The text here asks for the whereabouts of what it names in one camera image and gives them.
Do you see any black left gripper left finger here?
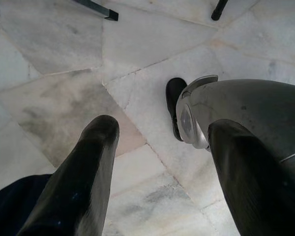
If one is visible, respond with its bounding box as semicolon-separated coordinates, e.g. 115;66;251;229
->
16;115;120;236

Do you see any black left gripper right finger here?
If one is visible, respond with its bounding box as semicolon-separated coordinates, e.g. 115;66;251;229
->
208;119;295;236

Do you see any navy T-shirt red collar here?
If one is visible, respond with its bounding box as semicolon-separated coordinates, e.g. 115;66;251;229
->
0;174;54;236

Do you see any silver robot left leg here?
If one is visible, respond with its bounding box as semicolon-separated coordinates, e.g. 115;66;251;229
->
165;74;295;191

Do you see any marble top folding table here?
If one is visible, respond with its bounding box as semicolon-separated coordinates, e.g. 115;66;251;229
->
210;0;230;21

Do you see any black metal floor bar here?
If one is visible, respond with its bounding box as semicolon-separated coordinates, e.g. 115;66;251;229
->
73;0;119;21

